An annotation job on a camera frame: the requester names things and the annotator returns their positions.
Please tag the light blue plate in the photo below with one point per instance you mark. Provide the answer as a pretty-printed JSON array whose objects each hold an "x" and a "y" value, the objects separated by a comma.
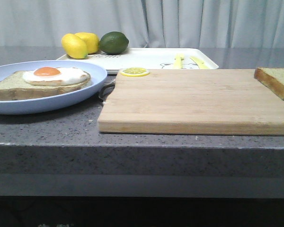
[{"x": 44, "y": 104}]

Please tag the fried egg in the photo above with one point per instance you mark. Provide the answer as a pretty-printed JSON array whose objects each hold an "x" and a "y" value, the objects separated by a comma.
[{"x": 49, "y": 76}]

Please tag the bread slice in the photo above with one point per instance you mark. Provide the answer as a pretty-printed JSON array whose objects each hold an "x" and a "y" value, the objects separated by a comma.
[
  {"x": 272, "y": 78},
  {"x": 14, "y": 87}
]

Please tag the white tray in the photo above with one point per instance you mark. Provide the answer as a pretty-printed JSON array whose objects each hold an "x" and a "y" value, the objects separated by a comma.
[{"x": 149, "y": 58}]

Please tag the lemon slice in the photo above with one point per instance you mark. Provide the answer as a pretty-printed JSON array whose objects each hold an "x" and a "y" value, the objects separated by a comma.
[{"x": 134, "y": 72}]

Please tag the yellow plastic fork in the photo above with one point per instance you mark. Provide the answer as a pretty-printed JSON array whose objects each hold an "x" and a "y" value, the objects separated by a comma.
[{"x": 178, "y": 61}]

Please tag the wooden cutting board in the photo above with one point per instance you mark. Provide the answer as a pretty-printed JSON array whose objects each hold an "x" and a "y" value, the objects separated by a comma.
[{"x": 206, "y": 102}]

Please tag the yellow plastic knife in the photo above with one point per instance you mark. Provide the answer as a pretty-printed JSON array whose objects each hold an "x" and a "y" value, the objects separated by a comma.
[{"x": 200, "y": 63}]

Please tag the green lime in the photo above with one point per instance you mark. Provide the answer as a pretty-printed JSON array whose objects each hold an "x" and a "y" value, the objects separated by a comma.
[{"x": 113, "y": 43}]

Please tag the rear yellow lemon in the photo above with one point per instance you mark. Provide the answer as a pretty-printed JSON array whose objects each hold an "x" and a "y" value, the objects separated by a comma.
[{"x": 91, "y": 40}]

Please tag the yellow lemon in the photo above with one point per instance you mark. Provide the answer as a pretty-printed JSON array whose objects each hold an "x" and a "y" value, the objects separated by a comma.
[
  {"x": 74, "y": 46},
  {"x": 91, "y": 40}
]

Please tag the white curtain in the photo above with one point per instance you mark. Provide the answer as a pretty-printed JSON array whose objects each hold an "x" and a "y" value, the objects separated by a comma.
[{"x": 146, "y": 23}]

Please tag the front yellow lemon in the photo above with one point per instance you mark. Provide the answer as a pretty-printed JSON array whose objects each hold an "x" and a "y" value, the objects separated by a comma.
[{"x": 74, "y": 46}]

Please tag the metal cutting board handle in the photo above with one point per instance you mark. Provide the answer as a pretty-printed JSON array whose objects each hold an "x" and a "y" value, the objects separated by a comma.
[{"x": 105, "y": 91}]

